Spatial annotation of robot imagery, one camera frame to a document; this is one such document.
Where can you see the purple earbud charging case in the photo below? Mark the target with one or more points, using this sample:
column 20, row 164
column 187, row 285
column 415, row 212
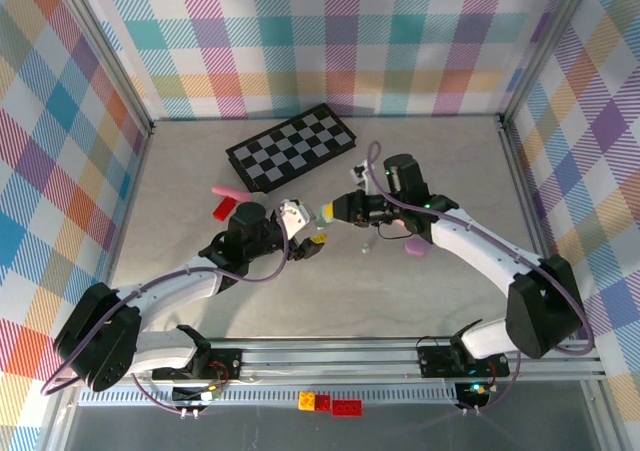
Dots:
column 417, row 250

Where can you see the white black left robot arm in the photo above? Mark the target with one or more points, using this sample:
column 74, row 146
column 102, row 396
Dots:
column 170, row 291

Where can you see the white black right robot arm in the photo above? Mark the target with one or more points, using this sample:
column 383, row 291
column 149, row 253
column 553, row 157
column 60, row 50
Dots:
column 475, row 251

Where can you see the red flat eight-stud plate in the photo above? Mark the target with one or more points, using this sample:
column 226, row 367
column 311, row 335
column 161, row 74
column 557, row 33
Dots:
column 224, row 208

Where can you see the pink toy microphone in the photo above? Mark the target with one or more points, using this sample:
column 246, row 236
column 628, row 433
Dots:
column 230, row 192

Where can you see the black folding chessboard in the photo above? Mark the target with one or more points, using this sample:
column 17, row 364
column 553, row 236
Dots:
column 290, row 151

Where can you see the yellow orange toy brick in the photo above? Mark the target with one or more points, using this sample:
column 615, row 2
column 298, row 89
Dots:
column 306, row 401

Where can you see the small circuit board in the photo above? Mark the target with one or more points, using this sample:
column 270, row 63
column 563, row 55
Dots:
column 475, row 390
column 200, row 396

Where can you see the small red toy brick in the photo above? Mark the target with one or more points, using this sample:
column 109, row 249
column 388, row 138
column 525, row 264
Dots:
column 322, row 403

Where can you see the red three-stud toy brick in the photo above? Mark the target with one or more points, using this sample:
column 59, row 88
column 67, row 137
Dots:
column 347, row 408

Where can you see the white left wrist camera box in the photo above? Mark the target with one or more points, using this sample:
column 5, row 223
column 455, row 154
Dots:
column 295, row 216

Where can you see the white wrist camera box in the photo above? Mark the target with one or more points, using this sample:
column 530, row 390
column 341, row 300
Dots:
column 295, row 216
column 361, row 176

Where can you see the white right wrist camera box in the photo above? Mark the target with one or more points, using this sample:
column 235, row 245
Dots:
column 361, row 176

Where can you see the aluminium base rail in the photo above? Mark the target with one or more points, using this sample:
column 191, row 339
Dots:
column 325, row 361

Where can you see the aluminium side rail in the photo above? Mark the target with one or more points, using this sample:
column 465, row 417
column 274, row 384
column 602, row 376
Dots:
column 122, row 231
column 537, row 221

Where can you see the aluminium corner post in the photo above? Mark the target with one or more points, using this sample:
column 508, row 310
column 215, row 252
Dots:
column 104, row 51
column 545, row 46

